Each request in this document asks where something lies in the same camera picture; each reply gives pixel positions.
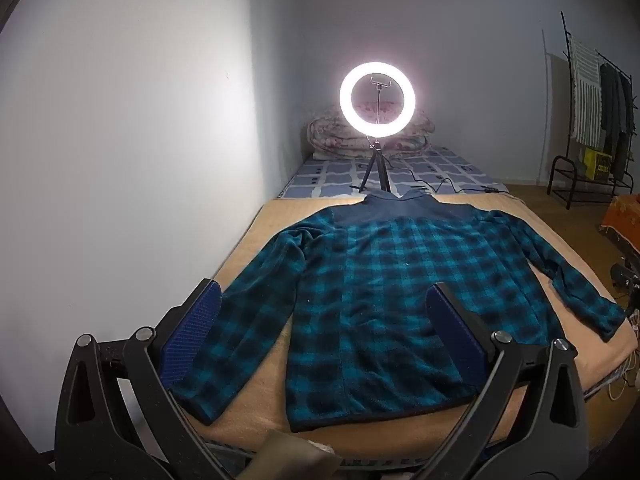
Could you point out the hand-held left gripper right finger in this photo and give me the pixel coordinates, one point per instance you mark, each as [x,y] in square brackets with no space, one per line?
[455,332]

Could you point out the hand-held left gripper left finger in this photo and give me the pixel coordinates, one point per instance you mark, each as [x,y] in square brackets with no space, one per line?
[200,320]

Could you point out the teal plaid fleece jacket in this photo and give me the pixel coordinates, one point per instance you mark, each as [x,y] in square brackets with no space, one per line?
[380,285]

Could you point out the black metal clothes rack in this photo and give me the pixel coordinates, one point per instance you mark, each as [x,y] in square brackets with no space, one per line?
[555,175]

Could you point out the beige blanket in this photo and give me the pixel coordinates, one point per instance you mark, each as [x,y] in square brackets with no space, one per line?
[260,227]

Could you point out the blue checked bed sheet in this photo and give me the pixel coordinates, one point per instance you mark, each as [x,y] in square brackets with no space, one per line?
[450,170]

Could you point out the small black floor device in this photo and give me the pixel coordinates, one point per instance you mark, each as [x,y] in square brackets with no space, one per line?
[625,275]

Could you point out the orange floral cloth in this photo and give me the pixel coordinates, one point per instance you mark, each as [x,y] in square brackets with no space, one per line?
[622,215]

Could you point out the yellow box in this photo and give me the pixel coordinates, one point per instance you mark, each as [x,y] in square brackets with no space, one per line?
[597,162]

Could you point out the folded floral quilt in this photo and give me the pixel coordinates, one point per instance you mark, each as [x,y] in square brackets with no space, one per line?
[325,135]

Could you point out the black phone holder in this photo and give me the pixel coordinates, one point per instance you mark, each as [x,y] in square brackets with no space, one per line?
[380,82]

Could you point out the striped white towel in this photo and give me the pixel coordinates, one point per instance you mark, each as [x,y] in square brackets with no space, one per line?
[585,90]

